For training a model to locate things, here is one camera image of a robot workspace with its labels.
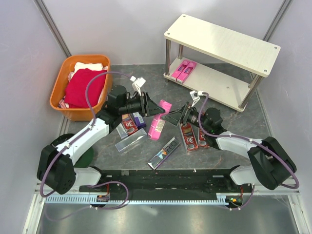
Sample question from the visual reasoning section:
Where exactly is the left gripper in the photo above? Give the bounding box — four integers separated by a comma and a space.
119, 92, 165, 117

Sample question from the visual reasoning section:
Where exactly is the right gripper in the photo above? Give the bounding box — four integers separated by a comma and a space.
160, 102, 210, 132

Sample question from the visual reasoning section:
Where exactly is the pink toothpaste box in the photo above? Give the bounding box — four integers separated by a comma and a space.
177, 62, 197, 84
171, 59, 190, 81
159, 100, 172, 113
148, 114, 165, 140

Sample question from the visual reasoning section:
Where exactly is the holographic purple toothpaste box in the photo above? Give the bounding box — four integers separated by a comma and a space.
147, 137, 180, 170

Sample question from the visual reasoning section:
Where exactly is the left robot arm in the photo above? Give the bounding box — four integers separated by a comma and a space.
37, 85, 165, 197

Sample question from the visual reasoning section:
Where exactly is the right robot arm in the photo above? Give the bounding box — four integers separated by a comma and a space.
162, 104, 299, 192

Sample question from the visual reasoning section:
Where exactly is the white two-tier shelf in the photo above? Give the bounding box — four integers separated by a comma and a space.
164, 14, 281, 112

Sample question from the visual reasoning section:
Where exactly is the silver toothpaste box long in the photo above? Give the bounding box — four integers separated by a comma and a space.
115, 129, 147, 152

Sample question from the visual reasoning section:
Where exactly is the red 3D toothpaste box left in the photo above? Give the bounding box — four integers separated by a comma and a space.
121, 114, 138, 136

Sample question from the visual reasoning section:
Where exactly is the red 3d toothpaste box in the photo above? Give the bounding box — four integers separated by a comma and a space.
121, 114, 138, 136
180, 123, 198, 153
197, 128, 210, 149

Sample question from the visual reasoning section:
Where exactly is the red 3D toothpaste box middle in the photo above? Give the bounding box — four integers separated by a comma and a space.
180, 123, 198, 153

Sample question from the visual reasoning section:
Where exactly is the silver toothpaste box small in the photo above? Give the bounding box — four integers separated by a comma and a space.
116, 123, 128, 139

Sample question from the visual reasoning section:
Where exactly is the red 3D toothpaste box right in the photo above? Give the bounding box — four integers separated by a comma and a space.
197, 128, 210, 149

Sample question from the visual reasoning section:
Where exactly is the red folded cloth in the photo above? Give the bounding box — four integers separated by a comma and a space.
65, 69, 107, 108

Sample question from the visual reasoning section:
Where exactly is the white cloth in basket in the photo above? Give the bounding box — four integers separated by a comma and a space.
68, 62, 108, 81

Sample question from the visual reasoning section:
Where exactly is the small pink packet in basket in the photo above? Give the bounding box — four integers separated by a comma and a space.
58, 96, 69, 109

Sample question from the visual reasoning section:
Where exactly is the orange plastic basket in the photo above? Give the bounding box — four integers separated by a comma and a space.
50, 54, 111, 121

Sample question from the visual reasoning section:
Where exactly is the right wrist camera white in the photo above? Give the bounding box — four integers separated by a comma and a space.
190, 90, 203, 107

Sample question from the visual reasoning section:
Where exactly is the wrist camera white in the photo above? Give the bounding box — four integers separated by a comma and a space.
190, 90, 203, 107
130, 76, 146, 93

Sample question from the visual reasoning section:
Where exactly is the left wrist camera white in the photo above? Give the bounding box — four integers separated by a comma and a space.
130, 76, 146, 93

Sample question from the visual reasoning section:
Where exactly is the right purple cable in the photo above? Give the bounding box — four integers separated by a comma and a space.
198, 92, 300, 212

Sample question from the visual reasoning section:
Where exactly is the purple cable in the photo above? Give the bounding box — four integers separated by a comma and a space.
198, 92, 300, 212
40, 72, 134, 222

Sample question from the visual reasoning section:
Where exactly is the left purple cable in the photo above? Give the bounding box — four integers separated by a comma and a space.
40, 72, 134, 222

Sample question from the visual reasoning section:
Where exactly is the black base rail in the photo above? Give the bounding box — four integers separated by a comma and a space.
79, 169, 252, 199

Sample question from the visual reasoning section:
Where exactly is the white cable duct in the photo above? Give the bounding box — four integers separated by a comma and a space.
46, 194, 244, 205

